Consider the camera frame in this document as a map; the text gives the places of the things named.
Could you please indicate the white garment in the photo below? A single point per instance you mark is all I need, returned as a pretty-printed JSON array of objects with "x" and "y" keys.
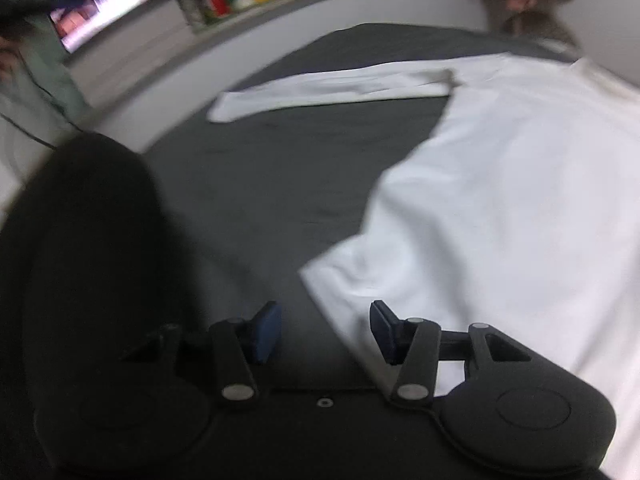
[{"x": 505, "y": 200}]

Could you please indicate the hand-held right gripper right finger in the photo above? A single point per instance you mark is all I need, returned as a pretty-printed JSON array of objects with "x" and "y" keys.
[{"x": 384, "y": 331}]

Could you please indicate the dark grey bed sheet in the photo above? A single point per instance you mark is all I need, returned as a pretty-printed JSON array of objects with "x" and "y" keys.
[{"x": 280, "y": 195}]

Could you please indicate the flat screen monitor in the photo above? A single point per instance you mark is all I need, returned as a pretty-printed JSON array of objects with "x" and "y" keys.
[{"x": 102, "y": 7}]

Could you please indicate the brown blurry object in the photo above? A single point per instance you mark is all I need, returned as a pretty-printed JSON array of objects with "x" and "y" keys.
[{"x": 535, "y": 7}]

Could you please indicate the green cloth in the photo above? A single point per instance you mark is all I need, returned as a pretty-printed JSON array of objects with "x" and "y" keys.
[{"x": 47, "y": 67}]

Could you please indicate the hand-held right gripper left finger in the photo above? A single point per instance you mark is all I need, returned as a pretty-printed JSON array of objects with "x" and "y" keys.
[{"x": 266, "y": 334}]

